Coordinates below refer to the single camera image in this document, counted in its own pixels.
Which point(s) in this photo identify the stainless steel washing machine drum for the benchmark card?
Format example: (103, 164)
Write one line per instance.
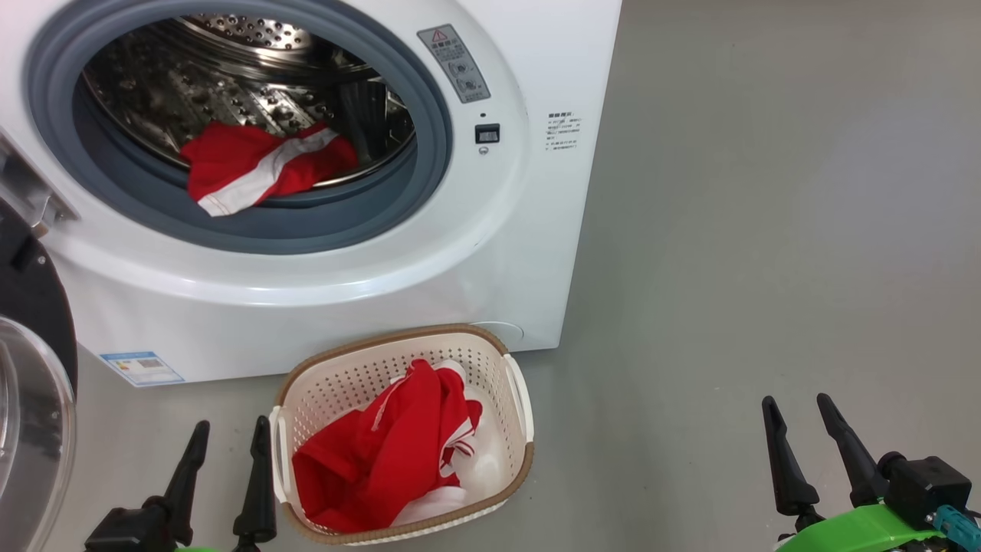
(230, 92)

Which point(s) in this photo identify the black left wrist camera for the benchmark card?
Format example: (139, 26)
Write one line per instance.
(126, 529)

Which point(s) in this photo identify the red garment white band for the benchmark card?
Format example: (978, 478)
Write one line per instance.
(230, 161)

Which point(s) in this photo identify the white front-load washing machine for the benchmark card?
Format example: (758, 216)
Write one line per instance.
(498, 291)

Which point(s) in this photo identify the grey warning sticker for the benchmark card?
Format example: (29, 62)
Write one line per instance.
(452, 65)

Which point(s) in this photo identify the blue energy label sticker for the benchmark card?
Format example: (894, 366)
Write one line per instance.
(142, 368)

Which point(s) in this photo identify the cream perforated basket brown rim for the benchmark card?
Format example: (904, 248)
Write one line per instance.
(337, 391)

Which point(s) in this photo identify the black round glass washer door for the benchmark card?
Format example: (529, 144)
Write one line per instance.
(31, 299)

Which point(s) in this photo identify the teal camera connector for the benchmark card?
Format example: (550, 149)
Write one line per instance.
(958, 525)

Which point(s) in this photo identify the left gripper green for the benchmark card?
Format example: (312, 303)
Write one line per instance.
(188, 550)

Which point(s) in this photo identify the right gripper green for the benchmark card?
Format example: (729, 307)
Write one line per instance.
(858, 533)

